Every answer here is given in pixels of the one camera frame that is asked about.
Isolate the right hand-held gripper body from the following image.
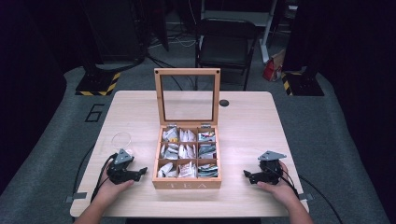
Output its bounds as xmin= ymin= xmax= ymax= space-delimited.
xmin=255 ymin=150 xmax=288 ymax=186

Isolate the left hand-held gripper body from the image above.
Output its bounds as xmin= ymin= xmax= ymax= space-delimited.
xmin=106 ymin=148 xmax=141 ymax=186

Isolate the person's left hand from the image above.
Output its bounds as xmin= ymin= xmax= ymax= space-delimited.
xmin=98 ymin=169 xmax=135 ymax=203

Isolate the person's right hand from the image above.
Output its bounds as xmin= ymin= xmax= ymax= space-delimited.
xmin=256 ymin=161 xmax=301 ymax=204

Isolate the clear glass cup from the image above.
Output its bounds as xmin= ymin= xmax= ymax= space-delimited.
xmin=110 ymin=132 xmax=134 ymax=157

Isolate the group of grey-white tea bags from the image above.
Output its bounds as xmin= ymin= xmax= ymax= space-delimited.
xmin=157 ymin=127 xmax=179 ymax=178

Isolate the wooden tea box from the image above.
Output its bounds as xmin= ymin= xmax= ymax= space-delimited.
xmin=151 ymin=67 xmax=223 ymax=190

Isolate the group of teal tea bags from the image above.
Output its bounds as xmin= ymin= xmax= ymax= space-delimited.
xmin=197 ymin=130 xmax=219 ymax=178

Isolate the group of plain white tea bags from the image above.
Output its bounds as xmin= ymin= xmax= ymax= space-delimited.
xmin=177 ymin=128 xmax=198 ymax=178

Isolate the striped black stand base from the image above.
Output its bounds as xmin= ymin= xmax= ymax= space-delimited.
xmin=281 ymin=70 xmax=325 ymax=97
xmin=75 ymin=72 xmax=121 ymax=97

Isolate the red paper bag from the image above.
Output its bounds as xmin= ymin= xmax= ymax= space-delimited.
xmin=262 ymin=49 xmax=287 ymax=83

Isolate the black folding chair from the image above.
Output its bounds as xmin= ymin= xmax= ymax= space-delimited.
xmin=194 ymin=18 xmax=262 ymax=91

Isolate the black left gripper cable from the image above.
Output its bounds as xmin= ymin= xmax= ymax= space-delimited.
xmin=90 ymin=153 xmax=119 ymax=203

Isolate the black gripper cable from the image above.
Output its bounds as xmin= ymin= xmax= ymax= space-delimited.
xmin=90 ymin=153 xmax=119 ymax=203
xmin=268 ymin=166 xmax=344 ymax=224

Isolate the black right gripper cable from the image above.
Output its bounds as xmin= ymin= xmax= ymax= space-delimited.
xmin=268 ymin=166 xmax=344 ymax=224

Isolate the black floor cable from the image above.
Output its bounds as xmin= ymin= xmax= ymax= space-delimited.
xmin=145 ymin=54 xmax=196 ymax=91

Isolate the white floor cable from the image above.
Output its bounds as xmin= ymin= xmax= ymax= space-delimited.
xmin=148 ymin=27 xmax=200 ymax=49

